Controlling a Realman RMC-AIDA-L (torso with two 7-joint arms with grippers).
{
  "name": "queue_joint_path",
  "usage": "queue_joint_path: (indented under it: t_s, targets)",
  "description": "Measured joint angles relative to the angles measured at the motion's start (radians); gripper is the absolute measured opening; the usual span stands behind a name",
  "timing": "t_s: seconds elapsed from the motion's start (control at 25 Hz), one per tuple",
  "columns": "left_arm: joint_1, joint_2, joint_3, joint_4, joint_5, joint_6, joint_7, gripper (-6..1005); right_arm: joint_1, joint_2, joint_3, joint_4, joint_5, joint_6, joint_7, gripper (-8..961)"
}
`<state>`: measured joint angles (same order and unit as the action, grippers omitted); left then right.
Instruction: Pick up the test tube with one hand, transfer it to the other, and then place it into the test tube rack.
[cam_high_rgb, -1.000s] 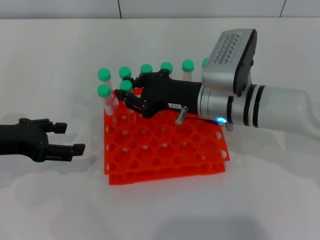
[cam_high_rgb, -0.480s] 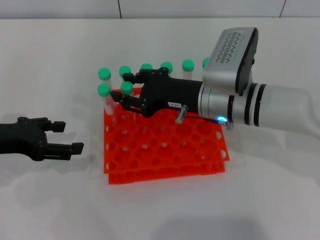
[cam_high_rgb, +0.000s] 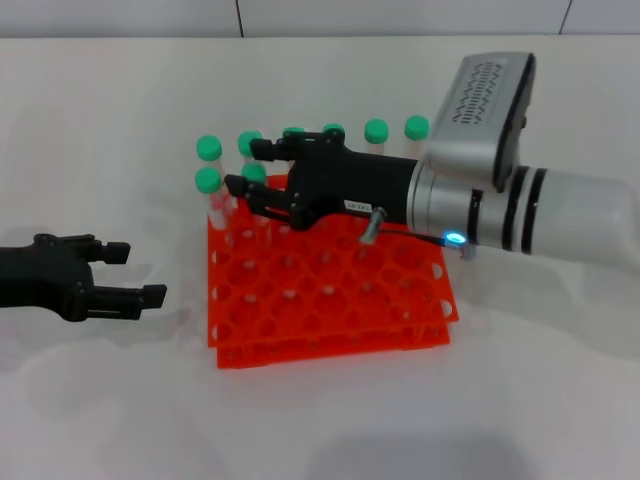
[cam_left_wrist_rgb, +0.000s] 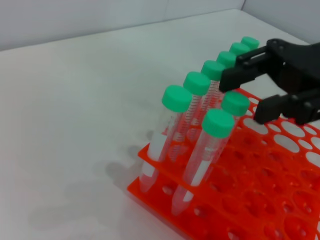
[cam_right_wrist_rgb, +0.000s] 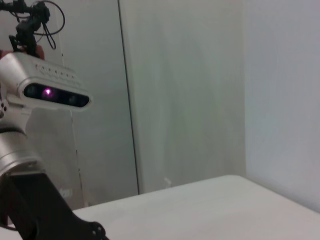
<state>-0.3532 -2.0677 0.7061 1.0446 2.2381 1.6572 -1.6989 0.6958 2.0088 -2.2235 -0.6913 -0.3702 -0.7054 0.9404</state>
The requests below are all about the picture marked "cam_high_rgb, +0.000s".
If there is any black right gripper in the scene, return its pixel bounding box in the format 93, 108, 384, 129
224, 125, 419, 232

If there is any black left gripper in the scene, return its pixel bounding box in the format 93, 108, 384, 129
0, 233, 168, 324

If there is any orange test tube rack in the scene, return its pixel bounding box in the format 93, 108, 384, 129
205, 172, 460, 371

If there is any silver vented box housing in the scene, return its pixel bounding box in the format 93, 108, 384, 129
421, 51, 537, 194

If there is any black cable with silver connector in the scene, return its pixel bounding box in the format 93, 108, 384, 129
358, 206, 477, 262

